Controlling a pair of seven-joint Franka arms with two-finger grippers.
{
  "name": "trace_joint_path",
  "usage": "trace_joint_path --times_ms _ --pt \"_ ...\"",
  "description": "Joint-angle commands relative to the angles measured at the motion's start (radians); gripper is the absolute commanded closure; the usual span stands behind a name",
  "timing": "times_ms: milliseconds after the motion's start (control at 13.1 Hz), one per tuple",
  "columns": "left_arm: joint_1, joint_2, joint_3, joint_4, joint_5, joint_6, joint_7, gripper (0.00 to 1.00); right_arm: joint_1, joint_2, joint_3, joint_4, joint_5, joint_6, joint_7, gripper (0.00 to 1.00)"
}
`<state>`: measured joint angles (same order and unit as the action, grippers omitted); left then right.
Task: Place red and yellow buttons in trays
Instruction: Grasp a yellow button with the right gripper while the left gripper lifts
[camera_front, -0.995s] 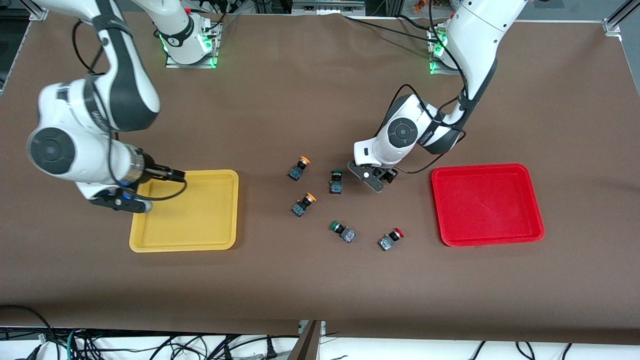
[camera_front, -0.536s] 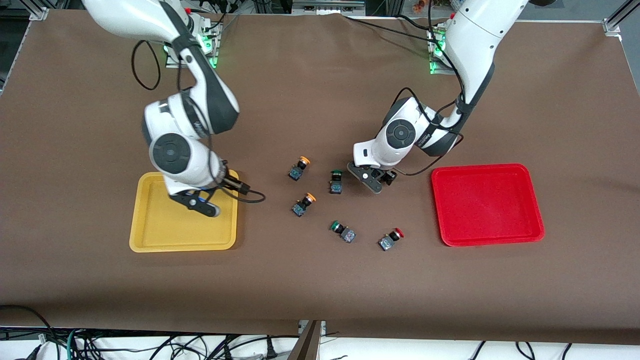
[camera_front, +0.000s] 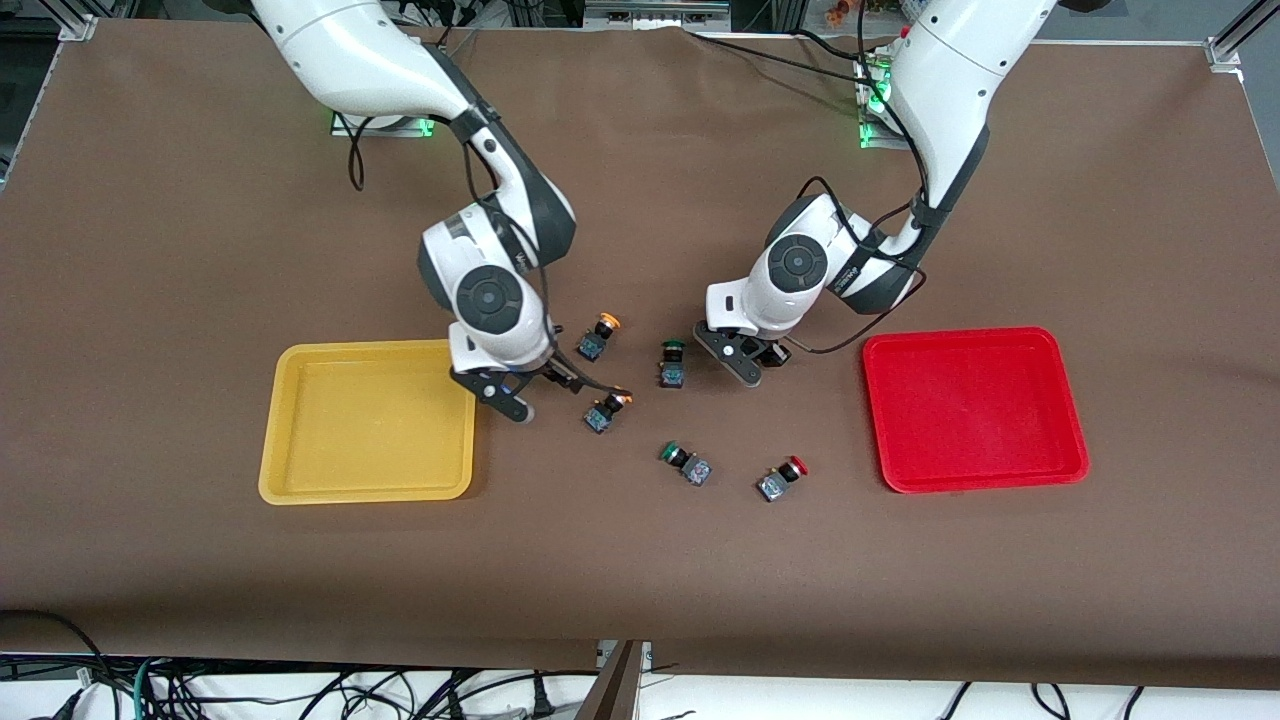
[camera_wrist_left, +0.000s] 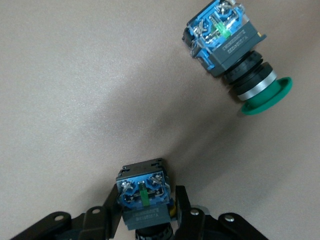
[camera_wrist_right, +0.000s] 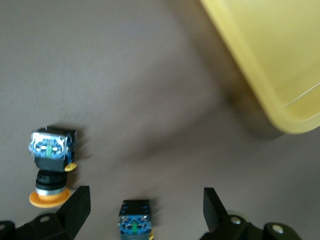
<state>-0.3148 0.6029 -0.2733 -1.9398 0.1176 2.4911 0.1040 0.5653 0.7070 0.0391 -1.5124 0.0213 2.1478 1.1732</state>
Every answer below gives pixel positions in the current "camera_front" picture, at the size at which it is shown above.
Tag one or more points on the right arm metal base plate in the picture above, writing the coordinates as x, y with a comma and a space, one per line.
395, 128

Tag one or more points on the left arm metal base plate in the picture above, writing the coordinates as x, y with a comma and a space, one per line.
868, 135

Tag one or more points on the red plastic tray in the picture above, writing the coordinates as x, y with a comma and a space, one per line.
970, 410

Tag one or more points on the red push button switch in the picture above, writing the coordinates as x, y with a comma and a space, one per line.
771, 487

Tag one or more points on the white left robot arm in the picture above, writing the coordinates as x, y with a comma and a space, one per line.
950, 60

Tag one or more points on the brown table cover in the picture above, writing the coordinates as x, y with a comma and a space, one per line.
640, 560

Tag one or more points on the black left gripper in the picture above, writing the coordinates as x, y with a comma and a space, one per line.
775, 352

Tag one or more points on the brown support beam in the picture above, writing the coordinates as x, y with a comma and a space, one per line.
610, 690

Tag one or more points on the yellow plastic tray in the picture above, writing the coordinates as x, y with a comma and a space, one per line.
370, 430

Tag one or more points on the aluminium frame bracket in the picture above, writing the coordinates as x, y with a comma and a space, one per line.
1225, 50
78, 28

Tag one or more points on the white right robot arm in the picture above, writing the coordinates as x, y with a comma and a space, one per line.
350, 60

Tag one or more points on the yellow push button switch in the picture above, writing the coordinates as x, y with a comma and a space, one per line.
598, 418
592, 347

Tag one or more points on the green push button switch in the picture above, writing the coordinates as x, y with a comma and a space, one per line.
696, 471
672, 374

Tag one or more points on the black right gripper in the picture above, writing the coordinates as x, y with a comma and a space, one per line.
556, 373

